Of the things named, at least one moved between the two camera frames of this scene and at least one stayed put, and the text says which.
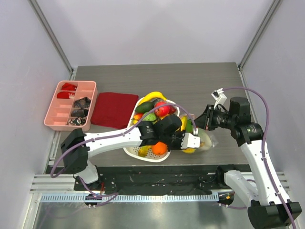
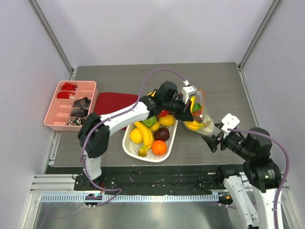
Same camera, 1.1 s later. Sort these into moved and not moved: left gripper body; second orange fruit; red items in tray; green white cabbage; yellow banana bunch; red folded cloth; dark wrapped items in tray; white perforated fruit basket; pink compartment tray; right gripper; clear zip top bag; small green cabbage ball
Moved: green white cabbage; right gripper; clear zip top bag; left gripper body; yellow banana bunch
Not moved: pink compartment tray; second orange fruit; red folded cloth; small green cabbage ball; dark wrapped items in tray; red items in tray; white perforated fruit basket
